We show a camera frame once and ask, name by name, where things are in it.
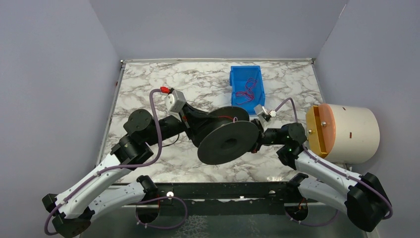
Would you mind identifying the black round spool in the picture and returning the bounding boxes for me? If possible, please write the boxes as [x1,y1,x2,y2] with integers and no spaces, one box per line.
[190,106,258,165]

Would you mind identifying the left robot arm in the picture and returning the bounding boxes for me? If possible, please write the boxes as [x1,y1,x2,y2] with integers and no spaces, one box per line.
[43,104,220,238]

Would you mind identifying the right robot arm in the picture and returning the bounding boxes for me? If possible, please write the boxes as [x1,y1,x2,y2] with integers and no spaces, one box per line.
[251,119,393,232]

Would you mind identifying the blue plastic bin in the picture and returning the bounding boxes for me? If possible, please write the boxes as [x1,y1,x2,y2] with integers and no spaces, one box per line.
[229,65,265,115]

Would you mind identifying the white cylinder with orange lid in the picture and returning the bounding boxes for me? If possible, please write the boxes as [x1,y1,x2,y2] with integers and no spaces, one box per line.
[306,103,380,164]

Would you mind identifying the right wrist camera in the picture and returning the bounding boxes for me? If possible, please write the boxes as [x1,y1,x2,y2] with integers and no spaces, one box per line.
[254,104,276,122]

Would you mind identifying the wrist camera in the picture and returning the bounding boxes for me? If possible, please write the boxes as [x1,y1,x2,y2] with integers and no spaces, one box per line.
[254,104,276,122]
[160,87,187,114]

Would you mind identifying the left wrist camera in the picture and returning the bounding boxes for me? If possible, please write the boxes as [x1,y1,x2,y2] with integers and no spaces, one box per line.
[160,87,187,114]

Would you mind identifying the red wires in bin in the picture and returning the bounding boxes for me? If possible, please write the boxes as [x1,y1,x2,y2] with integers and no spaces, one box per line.
[235,77,261,106]

